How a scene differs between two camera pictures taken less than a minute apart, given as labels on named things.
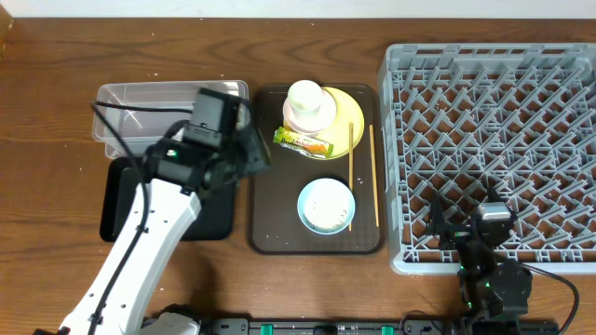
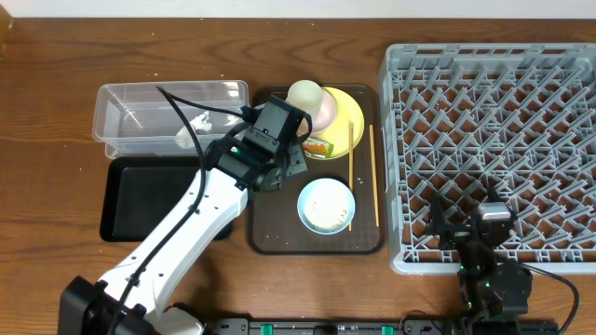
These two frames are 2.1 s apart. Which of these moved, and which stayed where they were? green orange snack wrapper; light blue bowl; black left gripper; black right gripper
Moved: black left gripper
Stayed: light blue bowl; green orange snack wrapper; black right gripper
